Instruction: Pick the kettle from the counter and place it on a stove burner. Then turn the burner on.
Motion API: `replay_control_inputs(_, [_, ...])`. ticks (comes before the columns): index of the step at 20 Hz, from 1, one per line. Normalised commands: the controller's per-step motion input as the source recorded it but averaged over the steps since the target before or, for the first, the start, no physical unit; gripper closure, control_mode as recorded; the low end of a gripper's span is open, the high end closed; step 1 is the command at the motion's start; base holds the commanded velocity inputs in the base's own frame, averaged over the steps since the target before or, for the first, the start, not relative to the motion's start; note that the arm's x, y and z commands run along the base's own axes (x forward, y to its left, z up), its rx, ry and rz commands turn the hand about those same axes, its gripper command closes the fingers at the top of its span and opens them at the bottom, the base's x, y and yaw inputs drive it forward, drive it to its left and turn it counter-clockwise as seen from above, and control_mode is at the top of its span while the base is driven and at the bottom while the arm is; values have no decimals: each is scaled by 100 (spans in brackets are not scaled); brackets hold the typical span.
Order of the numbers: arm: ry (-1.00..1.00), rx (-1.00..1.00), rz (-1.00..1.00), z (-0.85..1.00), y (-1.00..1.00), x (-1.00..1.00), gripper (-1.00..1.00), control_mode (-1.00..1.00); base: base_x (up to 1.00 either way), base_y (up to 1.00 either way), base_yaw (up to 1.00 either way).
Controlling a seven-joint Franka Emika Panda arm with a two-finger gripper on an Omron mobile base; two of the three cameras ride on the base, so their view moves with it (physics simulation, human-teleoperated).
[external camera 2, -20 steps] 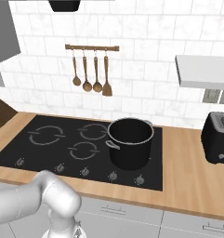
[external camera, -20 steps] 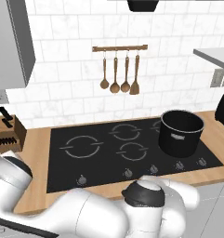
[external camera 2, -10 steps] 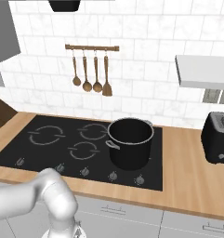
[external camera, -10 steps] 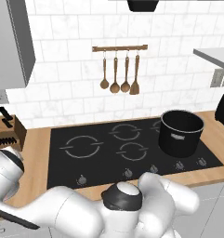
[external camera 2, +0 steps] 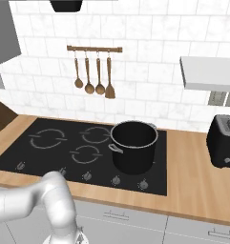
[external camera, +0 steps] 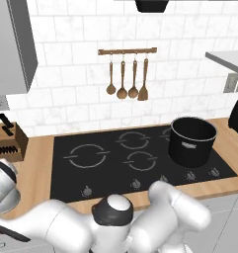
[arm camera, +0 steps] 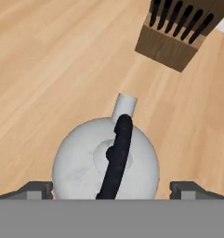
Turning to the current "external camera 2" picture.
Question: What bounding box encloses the black stove hob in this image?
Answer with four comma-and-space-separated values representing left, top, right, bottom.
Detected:
0, 117, 169, 197

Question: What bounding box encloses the black cooking pot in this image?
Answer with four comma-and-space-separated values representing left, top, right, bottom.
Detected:
108, 120, 159, 175

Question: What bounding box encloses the wooden spatula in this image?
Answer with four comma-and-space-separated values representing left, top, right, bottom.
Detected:
104, 51, 116, 100

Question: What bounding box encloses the wooden ladle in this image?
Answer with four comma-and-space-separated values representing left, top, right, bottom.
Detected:
94, 51, 106, 96

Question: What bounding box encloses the small wooden spoon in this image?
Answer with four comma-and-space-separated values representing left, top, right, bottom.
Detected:
73, 51, 84, 90

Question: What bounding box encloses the grey drawer front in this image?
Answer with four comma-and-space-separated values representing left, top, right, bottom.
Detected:
73, 199, 169, 244
162, 215, 230, 244

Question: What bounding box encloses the black toaster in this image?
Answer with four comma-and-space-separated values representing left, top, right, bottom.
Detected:
206, 113, 230, 170

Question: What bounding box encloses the wooden knife block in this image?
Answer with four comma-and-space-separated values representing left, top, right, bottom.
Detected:
0, 98, 19, 132

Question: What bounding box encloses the black hanging lamp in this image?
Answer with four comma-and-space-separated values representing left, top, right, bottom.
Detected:
49, 0, 84, 13

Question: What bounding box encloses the grey range hood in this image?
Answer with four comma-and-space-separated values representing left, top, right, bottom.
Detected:
0, 0, 22, 69

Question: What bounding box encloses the grey cupboard door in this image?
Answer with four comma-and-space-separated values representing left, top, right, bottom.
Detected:
0, 205, 53, 244

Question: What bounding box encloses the wooden utensil rail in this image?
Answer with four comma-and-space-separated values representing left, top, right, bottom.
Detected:
66, 45, 124, 54

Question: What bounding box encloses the grey drawer handle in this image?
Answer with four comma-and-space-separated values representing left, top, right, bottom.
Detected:
207, 227, 230, 242
103, 210, 130, 221

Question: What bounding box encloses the white wall shelf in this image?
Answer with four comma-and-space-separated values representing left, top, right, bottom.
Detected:
179, 55, 230, 92

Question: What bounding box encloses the grey wall socket pair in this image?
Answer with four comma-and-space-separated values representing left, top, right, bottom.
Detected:
207, 91, 230, 108

